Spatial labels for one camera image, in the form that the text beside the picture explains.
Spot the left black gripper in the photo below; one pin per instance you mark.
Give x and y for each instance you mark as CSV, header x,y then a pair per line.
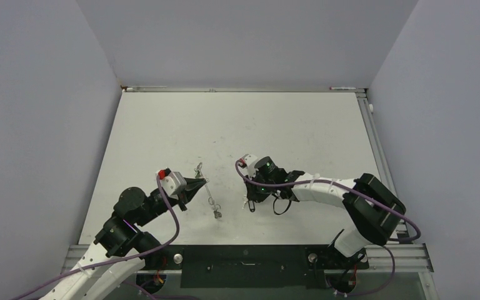
x,y
184,195

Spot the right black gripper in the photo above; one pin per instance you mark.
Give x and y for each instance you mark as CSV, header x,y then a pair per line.
x,y
254,194

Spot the key with grey tag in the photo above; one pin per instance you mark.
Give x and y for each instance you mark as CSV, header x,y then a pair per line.
x,y
249,204

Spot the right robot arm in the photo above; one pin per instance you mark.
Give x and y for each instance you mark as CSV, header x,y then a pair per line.
x,y
374,210

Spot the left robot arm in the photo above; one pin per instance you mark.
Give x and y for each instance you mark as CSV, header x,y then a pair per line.
x,y
121,247

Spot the red white marker pen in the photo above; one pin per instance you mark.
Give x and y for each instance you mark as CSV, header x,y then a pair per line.
x,y
342,88

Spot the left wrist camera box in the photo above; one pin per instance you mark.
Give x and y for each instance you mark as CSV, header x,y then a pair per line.
x,y
171,182

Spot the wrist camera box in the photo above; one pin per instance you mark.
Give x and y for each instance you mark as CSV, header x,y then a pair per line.
x,y
248,161
171,182

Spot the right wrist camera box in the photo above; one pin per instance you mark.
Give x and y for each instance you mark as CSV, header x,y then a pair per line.
x,y
248,161

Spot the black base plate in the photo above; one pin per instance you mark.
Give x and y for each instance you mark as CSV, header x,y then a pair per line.
x,y
248,266

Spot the aluminium frame rail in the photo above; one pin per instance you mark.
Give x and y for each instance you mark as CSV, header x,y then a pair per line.
x,y
411,256

